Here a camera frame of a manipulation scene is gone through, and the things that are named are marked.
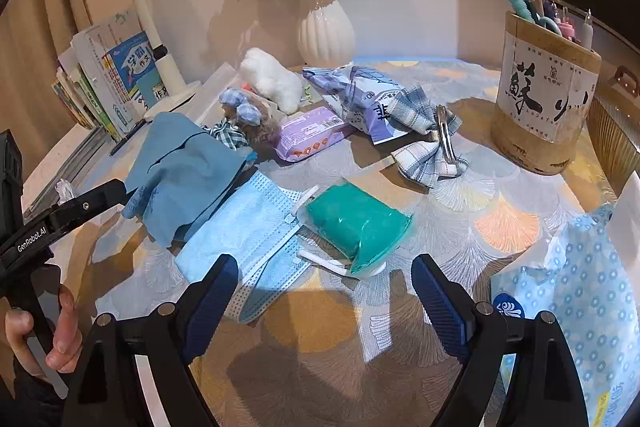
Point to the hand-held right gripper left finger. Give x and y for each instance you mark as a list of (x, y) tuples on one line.
[(212, 302)]

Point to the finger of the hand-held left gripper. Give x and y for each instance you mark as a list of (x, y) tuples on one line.
[(85, 206)]

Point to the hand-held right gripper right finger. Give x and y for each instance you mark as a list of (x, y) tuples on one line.
[(440, 302)]

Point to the blue face mask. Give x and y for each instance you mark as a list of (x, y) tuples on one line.
[(240, 227)]

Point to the blue cloth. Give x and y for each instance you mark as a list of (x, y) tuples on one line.
[(185, 172)]

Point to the green soft packet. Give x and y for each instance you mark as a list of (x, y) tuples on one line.
[(357, 222)]

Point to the white box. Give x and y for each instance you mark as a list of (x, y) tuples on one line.
[(200, 94)]

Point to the purple wipes packet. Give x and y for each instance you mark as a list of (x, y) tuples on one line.
[(312, 134)]

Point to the purple and white snack bag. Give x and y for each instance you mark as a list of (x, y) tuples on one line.
[(360, 99)]

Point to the wicker basket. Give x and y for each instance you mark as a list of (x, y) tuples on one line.
[(610, 132)]

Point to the person's left hand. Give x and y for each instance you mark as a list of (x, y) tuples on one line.
[(65, 332)]

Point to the crumpled clear wrapper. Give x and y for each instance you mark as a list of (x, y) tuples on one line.
[(65, 191)]

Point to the grey flat book stack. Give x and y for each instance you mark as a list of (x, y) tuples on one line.
[(75, 157)]

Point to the black pen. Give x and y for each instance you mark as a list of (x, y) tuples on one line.
[(129, 137)]

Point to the fan patterned tablecloth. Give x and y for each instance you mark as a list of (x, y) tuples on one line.
[(475, 217)]

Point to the row of books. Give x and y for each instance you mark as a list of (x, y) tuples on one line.
[(115, 72)]

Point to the blue dotted tissue pack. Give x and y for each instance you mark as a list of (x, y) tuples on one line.
[(585, 297)]

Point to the blue plaid bow hair clip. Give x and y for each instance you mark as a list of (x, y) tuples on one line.
[(425, 157)]

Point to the white desk lamp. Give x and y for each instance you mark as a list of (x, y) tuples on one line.
[(167, 72)]

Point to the dark blue plaid scrunchie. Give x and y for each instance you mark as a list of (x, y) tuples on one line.
[(227, 134)]

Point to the light blue checked scrunchie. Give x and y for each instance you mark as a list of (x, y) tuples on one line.
[(240, 107)]

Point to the white paper bag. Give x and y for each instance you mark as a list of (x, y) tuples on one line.
[(631, 202)]

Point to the bamboo pen holder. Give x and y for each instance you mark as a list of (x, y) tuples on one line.
[(540, 107)]

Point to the white cotton wad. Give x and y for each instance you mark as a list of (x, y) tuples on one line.
[(267, 77)]

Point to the white ribbed vase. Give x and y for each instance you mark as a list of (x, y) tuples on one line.
[(325, 32)]

